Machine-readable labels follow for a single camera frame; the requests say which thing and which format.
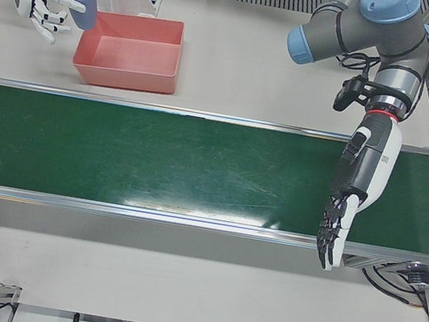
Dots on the grey UR5e robot arm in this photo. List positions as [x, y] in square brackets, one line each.
[362, 29]

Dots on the light blue plastic cup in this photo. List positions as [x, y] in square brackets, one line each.
[85, 20]

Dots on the green conveyor belt aluminium frame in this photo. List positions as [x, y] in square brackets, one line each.
[157, 160]

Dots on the pink plastic box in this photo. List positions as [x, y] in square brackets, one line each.
[129, 78]

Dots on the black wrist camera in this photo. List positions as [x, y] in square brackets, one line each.
[345, 94]

